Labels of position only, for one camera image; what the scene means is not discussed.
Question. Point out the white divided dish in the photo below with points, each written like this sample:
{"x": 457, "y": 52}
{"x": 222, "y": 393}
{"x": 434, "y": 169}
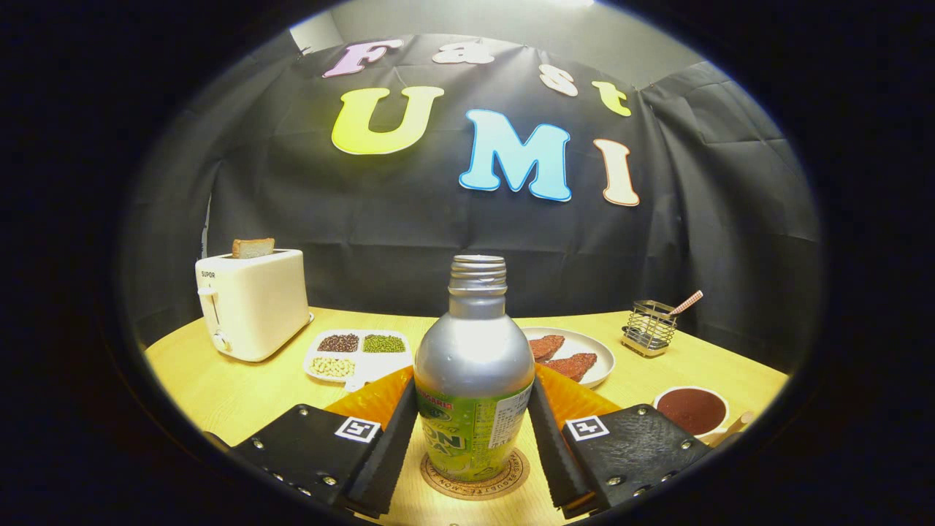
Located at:
{"x": 380, "y": 365}

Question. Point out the wooden table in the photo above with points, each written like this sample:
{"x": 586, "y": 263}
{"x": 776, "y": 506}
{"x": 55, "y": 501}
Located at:
{"x": 241, "y": 394}

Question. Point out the pile of dark beans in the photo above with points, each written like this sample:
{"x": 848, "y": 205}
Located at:
{"x": 338, "y": 342}

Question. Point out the pile of green beans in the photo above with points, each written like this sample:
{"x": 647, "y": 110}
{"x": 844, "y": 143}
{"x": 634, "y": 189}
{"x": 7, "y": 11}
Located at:
{"x": 384, "y": 343}

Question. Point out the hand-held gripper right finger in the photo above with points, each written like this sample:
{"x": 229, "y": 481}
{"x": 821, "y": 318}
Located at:
{"x": 559, "y": 453}

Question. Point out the white round plate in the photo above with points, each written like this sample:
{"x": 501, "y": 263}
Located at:
{"x": 592, "y": 347}

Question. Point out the white toaster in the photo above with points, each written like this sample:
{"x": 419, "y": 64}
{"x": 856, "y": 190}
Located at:
{"x": 256, "y": 307}

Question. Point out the pink striped straw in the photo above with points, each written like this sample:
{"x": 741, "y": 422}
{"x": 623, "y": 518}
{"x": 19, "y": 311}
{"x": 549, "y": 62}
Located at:
{"x": 687, "y": 302}

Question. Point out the reddish brown meat slice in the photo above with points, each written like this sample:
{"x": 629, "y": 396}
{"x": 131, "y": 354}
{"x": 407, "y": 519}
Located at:
{"x": 546, "y": 347}
{"x": 573, "y": 365}

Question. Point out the silver bottle green label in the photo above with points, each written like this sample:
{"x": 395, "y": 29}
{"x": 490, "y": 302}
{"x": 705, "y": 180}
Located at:
{"x": 473, "y": 358}

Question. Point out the round cork coaster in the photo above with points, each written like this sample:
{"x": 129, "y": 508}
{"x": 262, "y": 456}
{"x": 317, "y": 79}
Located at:
{"x": 515, "y": 478}

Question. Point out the pile of pale beans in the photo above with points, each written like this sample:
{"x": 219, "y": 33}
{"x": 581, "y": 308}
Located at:
{"x": 332, "y": 367}

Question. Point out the toast slice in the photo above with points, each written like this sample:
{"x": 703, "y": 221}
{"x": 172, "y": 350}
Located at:
{"x": 253, "y": 248}

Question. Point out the black backdrop cloth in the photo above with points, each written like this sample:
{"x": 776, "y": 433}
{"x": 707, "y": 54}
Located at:
{"x": 350, "y": 226}

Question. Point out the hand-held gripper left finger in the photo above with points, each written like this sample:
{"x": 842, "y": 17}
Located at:
{"x": 387, "y": 453}

